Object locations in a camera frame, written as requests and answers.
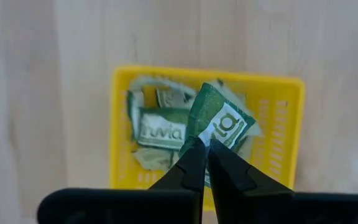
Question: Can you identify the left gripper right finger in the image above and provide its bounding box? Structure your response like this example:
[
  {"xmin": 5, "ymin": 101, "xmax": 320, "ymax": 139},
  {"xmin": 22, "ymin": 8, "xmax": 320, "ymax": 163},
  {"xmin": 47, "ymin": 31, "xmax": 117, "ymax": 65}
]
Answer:
[{"xmin": 208, "ymin": 138, "xmax": 293, "ymax": 224}]

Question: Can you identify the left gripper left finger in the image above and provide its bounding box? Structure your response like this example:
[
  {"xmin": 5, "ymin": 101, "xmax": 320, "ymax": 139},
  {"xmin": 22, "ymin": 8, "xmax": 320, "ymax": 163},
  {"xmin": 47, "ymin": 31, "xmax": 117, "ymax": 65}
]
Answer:
[{"xmin": 149, "ymin": 137, "xmax": 207, "ymax": 224}]

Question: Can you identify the yellow slotted plastic basket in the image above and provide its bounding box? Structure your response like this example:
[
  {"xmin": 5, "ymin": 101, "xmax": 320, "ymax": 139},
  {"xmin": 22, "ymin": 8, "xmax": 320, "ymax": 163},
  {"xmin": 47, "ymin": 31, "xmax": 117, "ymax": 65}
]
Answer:
[{"xmin": 108, "ymin": 64, "xmax": 306, "ymax": 213}]

